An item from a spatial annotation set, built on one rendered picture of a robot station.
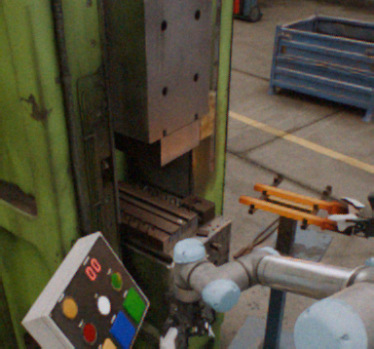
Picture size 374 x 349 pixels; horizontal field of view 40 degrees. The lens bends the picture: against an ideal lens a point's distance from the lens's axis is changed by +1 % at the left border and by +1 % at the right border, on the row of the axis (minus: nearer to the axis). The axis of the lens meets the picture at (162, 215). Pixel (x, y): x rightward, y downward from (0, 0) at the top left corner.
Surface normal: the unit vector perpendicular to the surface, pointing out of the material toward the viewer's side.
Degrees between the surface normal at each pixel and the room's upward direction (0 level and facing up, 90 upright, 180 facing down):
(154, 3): 90
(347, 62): 89
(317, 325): 83
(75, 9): 90
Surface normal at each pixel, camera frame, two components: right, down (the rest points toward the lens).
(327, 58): -0.70, 0.39
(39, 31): 0.77, 0.34
